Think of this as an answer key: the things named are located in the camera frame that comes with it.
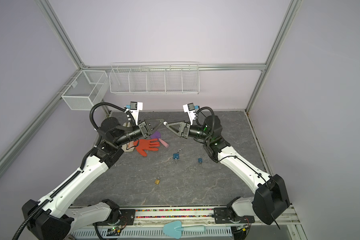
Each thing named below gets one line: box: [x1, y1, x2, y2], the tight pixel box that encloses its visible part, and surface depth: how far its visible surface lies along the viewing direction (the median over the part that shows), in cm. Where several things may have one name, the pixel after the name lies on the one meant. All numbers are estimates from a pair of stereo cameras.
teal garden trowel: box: [163, 220, 206, 239], surface depth 72 cm
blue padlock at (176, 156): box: [173, 149, 183, 160], surface depth 98 cm
